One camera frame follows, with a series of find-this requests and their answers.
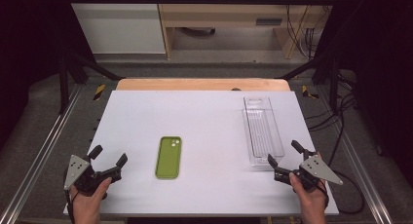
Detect dark curtain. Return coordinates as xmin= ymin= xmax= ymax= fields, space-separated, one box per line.
xmin=0 ymin=0 xmax=95 ymax=149
xmin=315 ymin=0 xmax=413 ymax=180

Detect dark bundle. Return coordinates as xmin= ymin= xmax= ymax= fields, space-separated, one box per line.
xmin=177 ymin=26 xmax=216 ymax=36

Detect person's left hand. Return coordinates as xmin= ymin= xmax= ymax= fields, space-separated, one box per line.
xmin=69 ymin=177 xmax=113 ymax=224

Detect green phone case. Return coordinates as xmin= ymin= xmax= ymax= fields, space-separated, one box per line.
xmin=154 ymin=135 xmax=183 ymax=180

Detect person's right hand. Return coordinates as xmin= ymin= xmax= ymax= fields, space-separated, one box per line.
xmin=289 ymin=172 xmax=327 ymax=224

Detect light wooden table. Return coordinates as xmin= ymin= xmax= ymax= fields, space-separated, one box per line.
xmin=116 ymin=77 xmax=291 ymax=93

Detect yellow black tape marker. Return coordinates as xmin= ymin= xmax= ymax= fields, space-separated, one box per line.
xmin=301 ymin=84 xmax=319 ymax=100
xmin=93 ymin=83 xmax=107 ymax=101

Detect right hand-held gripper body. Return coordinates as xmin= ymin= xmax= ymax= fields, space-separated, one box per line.
xmin=274 ymin=154 xmax=344 ymax=191

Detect bundle of desk cables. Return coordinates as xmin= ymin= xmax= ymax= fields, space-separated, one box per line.
xmin=284 ymin=4 xmax=327 ymax=60

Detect clear plastic packaging box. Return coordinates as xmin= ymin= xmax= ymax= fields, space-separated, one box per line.
xmin=243 ymin=95 xmax=285 ymax=168

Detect grey desk label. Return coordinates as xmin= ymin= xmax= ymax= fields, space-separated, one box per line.
xmin=255 ymin=18 xmax=283 ymax=26

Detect aluminium rail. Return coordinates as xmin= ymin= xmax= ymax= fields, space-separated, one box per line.
xmin=316 ymin=87 xmax=394 ymax=224
xmin=0 ymin=83 xmax=83 ymax=224

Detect black floor cables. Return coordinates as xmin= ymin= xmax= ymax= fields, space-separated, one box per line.
xmin=306 ymin=71 xmax=358 ymax=168

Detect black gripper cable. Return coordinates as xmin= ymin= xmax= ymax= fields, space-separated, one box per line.
xmin=319 ymin=168 xmax=365 ymax=215
xmin=65 ymin=188 xmax=81 ymax=224

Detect black frame strut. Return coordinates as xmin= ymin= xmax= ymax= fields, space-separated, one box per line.
xmin=278 ymin=51 xmax=343 ymax=112
xmin=57 ymin=51 xmax=127 ymax=115

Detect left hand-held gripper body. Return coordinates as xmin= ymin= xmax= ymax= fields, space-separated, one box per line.
xmin=63 ymin=154 xmax=123 ymax=197

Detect white cabinet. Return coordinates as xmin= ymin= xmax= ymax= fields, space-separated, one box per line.
xmin=64 ymin=0 xmax=167 ymax=55

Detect wooden desk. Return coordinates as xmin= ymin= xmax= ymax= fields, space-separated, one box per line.
xmin=155 ymin=0 xmax=339 ymax=60

